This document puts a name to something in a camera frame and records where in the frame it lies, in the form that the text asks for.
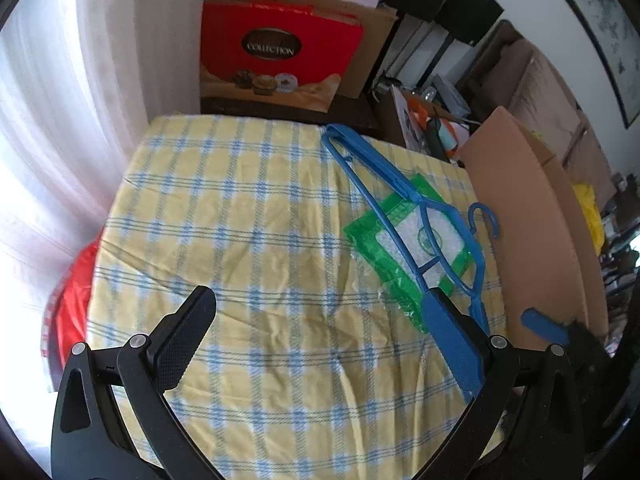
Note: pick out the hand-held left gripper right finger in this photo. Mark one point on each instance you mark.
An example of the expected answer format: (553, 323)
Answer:
(450, 340)

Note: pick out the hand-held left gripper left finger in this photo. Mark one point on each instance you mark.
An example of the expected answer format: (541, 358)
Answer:
(175, 340)

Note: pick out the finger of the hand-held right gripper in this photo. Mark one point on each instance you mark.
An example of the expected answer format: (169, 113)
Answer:
(545, 327)

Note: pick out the large cardboard box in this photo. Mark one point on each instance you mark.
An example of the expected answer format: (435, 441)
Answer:
(525, 210)

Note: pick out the blue plastic clothes hanger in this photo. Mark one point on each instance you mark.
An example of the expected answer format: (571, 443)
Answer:
(380, 165)

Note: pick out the red plastic bag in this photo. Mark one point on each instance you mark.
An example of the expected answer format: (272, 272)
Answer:
(70, 300)

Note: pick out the yellow plastic bag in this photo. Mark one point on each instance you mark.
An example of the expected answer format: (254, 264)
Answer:
(587, 215)

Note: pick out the green-edged clear plastic bag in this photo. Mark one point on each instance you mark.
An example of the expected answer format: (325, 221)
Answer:
(370, 232)

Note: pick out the yellow blue checked tablecloth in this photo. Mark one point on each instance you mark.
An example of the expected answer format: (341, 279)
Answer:
(240, 220)

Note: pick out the small box of clutter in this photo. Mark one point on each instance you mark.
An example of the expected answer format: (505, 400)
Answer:
(430, 125)

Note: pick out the brown sofa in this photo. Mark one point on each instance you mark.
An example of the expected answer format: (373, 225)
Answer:
(540, 90)

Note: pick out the white sheer curtain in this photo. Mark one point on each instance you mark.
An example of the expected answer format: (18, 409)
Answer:
(75, 110)

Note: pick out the row of white binders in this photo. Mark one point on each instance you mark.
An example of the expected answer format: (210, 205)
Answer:
(410, 45)

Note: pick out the red gift bag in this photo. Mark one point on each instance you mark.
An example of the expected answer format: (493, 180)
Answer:
(225, 30)

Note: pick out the framed wall picture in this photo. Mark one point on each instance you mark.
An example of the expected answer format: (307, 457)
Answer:
(600, 20)

